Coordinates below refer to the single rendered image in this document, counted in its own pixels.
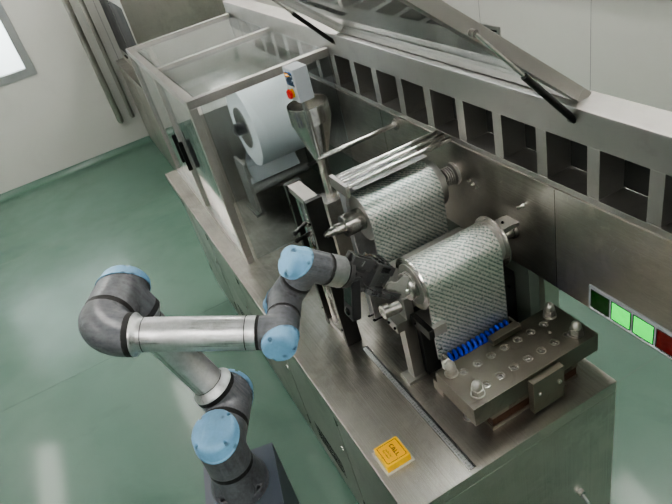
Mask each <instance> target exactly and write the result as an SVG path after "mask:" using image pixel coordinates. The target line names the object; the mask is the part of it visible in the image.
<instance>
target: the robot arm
mask: <svg viewBox="0 0 672 504"><path fill-rule="evenodd" d="M278 269H279V273H280V274H281V275H280V276H279V278H278V279H277V280H276V282H275V283H274V285H273V286H272V288H271V289H270V290H269V291H268V292H267V294H266V297H265V299H264V301H263V308H264V312H265V313H266V315H225V316H165V315H164V314H163V313H162V312H161V311H160V301H159V300H158V299H157V298H156V297H155V296H154V295H153V294H152V293H151V292H150V290H151V281H150V279H149V277H148V275H147V274H146V273H145V272H143V271H142V270H140V269H139V268H136V267H134V266H130V265H129V266H125V265H116V266H113V267H110V268H108V269H107V270H105V271H104V272H103V273H102V275H101V276H100V278H99V279H98V280H97V281H96V283H95V287H94V288H93V290H92V292H91V294H90V296H89V298H88V299H87V301H86V303H85V305H84V306H83V308H82V309H81V311H80V314H79V318H78V328H79V332H80V334H81V336H82V338H83V339H84V341H85V342H86V343H87V344H88V345H89V346H90V347H92V348H93V349H95V350H96V351H98V352H100V353H103V354H106V355H109V356H115V357H137V356H139V355H140V354H141V353H142V352H151V353H152V354H153V355H154V356H155V357H156V358H157V359H158V360H159V361H160V362H162V363H163V364H164V365H165V366H166V367H167V368H168V369H169V370H170V371H171V372H172V373H173V374H175V375H176V376H177V377H178V378H179V379H180V380H181V381H182V382H183V383H184V384H185V385H186V386H188V387H189V388H190V389H191V390H192V391H193V392H194V393H195V395H194V400H195V402H196V403H197V404H198V405H199V406H200V407H201V408H202V409H203V410H204V411H205V414H204V415H202V416H201V417H202V419H200V420H198V421H197V422H196V423H195V425H194V427H193V430H192V435H191V439H192V444H193V447H194V450H195V453H196V455H197V456H198V458H199V459H200V460H201V461H202V463H203V465H204V467H205V468H206V470H207V472H208V474H209V475H210V477H211V490H212V494H213V497H214V499H215V500H216V502H217V503H218V504H255V503H256V502H257V501H258V500H259V499H260V498H261V497H262V496H263V494H264V493H265V491H266V489H267V487H268V484H269V472H268V470H267V468H266V465H265V464H264V462H263V461H262V460H261V459H260V458H258V457H257V456H256V455H254V454H253V453H252V452H251V451H250V448H249V446H248V444H247V442H246V436H247V430H248V424H249V418H250V412H251V406H252V403H253V398H254V395H253V384H252V382H251V380H250V379H249V377H248V376H247V375H245V374H244V373H243V372H241V371H238V372H237V371H235V369H227V368H218V367H217V366H216V365H215V364H214V363H213V362H212V361H211V360H210V359H209V358H208V357H207V356H206V355H205V354H204V353H202V352H201V351H244V350H262V352H263V354H264V355H265V356H266V357H267V358H268V359H273V360H275V361H285V360H288V359H290V358H291V357H292V356H293V355H294V354H295V353H296V350H297V346H298V341H299V338H300V334H299V328H300V318H301V307H302V301H303V299H304V298H305V296H306V295H307V294H308V292H309V291H310V289H311V287H312V286H313V285H314V284H320V285H325V286H330V287H335V288H343V291H344V312H345V314H346V315H347V316H348V317H349V318H350V319H351V320H352V321H357V320H359V319H361V292H363V291H364V292H365V293H366V294H368V295H371V296H374V297H380V298H384V299H388V300H398V299H401V298H404V297H407V296H409V295H410V294H411V292H409V291H406V288H407V284H408V277H407V276H402V277H401V278H400V279H399V280H398V281H397V279H398V273H399V270H398V268H394V267H393V266H391V265H390V264H389V263H388V261H387V260H385V259H384V258H383V257H382V256H380V255H376V254H372V253H368V252H364V254H363V256H362V255H358V254H356V253H355V252H353V251H351V250H348V252H347V254H346V256H341V255H337V254H333V253H328V252H324V251H320V250H315V249H311V248H309V247H306V246H296V245H289V246H287V247H286V248H284V250H283V251H282V252H281V257H280V259H279V261H278Z"/></svg>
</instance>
